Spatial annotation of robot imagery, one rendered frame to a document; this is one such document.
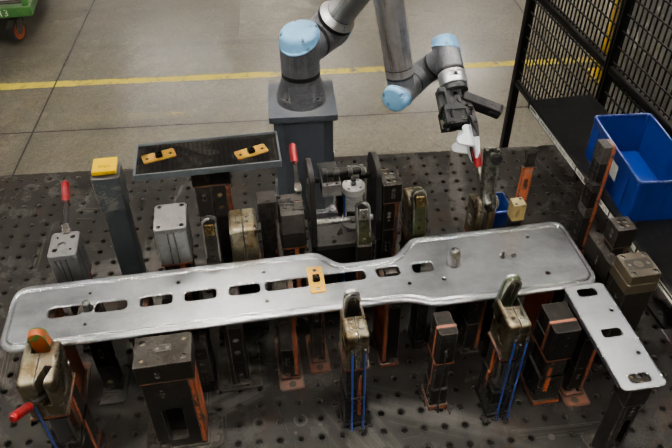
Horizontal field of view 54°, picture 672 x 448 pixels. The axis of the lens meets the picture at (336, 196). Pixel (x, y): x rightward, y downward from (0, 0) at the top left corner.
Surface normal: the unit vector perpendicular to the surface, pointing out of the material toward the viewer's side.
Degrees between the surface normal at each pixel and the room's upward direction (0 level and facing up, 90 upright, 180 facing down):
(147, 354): 0
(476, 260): 0
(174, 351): 0
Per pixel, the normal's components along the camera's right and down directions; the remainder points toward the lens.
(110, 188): 0.16, 0.62
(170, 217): 0.00, -0.77
